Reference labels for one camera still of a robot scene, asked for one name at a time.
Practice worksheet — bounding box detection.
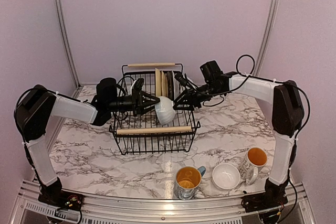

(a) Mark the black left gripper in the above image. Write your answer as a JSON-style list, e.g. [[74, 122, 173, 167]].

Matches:
[[107, 88, 160, 116]]

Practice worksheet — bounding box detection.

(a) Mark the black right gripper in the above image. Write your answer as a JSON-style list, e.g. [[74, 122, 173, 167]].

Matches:
[[173, 82, 222, 111]]

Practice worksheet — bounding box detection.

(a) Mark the large white bowl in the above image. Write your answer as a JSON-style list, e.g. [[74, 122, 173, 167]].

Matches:
[[155, 96, 176, 125]]

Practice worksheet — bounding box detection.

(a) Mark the red and teal plate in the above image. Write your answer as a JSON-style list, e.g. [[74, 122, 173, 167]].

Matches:
[[172, 71, 177, 100]]

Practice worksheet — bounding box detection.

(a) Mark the cream bird pattern plate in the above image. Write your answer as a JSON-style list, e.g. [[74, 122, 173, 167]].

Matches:
[[161, 71, 168, 97]]

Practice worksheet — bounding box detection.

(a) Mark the pale yellow round plate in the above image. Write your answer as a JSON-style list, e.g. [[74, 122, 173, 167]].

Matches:
[[155, 68, 162, 97]]

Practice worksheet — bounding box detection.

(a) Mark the black wire dish rack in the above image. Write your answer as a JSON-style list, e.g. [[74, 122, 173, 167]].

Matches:
[[109, 63, 200, 155]]

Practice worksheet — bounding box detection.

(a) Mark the small white bowl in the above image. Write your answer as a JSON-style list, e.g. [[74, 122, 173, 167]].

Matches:
[[212, 163, 240, 190]]

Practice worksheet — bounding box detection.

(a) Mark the grey reindeer plate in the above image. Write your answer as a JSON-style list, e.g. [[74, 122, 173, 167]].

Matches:
[[166, 71, 174, 100]]

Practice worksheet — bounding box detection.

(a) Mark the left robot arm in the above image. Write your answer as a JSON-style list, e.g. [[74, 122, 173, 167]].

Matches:
[[14, 77, 160, 206]]

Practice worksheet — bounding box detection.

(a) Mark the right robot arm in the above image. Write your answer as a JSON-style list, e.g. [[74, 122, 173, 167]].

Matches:
[[174, 60, 304, 208]]

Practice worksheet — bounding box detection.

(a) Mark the white patterned mug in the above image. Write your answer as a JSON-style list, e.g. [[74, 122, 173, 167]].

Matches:
[[238, 147, 267, 185]]

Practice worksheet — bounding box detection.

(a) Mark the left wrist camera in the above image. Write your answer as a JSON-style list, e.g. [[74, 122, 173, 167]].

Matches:
[[131, 78, 144, 90]]

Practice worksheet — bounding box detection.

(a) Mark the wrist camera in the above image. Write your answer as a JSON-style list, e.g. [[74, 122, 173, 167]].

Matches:
[[131, 78, 144, 90], [174, 72, 195, 89]]

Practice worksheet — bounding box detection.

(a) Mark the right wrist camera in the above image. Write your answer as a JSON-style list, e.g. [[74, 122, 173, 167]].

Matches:
[[174, 72, 195, 89]]

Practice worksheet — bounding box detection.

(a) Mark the blue handled mug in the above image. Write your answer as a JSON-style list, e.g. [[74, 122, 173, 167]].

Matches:
[[174, 166, 206, 200]]

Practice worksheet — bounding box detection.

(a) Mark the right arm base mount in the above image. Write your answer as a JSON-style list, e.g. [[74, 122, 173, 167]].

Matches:
[[241, 193, 288, 212]]

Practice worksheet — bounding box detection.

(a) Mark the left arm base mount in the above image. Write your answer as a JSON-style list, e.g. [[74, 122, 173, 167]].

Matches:
[[38, 190, 84, 211]]

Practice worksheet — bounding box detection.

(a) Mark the left aluminium frame post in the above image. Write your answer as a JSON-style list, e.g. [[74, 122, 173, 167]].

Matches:
[[54, 0, 81, 89]]

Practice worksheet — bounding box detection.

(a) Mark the aluminium frame post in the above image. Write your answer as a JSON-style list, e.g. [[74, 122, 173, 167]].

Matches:
[[54, 0, 81, 89], [254, 0, 280, 76]]

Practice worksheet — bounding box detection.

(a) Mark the right aluminium frame post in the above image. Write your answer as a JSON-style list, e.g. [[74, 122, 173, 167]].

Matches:
[[254, 0, 280, 76]]

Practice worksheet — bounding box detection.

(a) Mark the aluminium front rail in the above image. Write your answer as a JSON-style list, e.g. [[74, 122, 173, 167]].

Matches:
[[10, 189, 316, 224]]

